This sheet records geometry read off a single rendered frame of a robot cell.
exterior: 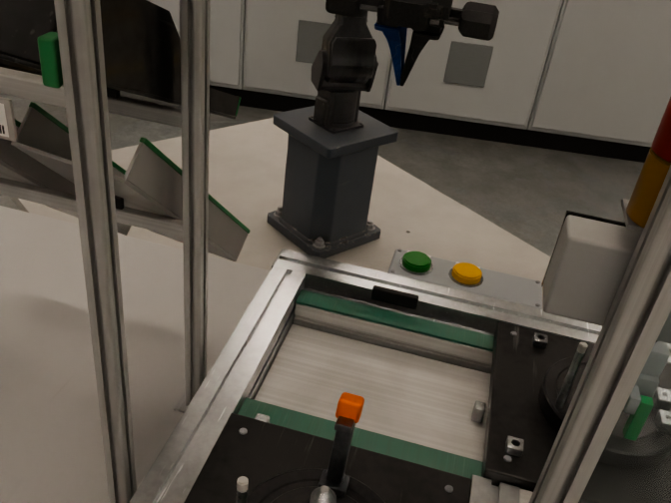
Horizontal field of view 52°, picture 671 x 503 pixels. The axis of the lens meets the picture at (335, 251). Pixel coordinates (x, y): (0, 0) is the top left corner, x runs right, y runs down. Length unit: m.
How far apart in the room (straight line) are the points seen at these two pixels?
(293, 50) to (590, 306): 3.35
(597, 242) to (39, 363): 0.68
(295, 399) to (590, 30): 3.26
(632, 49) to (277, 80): 1.86
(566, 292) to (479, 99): 3.35
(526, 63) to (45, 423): 3.31
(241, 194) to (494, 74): 2.69
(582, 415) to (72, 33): 0.45
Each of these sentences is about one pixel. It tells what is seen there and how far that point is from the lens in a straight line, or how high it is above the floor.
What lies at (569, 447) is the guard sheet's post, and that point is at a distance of 0.60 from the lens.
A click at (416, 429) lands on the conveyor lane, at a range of 0.78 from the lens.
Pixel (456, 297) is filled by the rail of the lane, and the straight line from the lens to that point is 0.91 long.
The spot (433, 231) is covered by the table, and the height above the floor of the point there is 0.86.
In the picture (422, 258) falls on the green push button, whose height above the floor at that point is 0.97.
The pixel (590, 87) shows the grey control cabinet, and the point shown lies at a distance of 3.94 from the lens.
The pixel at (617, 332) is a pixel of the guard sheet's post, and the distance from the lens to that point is 0.53.
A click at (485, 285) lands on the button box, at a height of 0.96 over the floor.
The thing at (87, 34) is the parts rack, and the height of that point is 1.35.
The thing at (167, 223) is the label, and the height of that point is 1.11.
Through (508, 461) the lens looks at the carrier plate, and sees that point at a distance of 0.71.
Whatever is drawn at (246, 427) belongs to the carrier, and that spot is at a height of 0.97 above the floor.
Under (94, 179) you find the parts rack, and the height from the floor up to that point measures 1.25.
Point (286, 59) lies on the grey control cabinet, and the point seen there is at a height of 0.31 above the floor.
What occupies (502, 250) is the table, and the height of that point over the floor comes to 0.86.
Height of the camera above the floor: 1.48
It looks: 33 degrees down
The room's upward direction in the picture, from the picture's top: 8 degrees clockwise
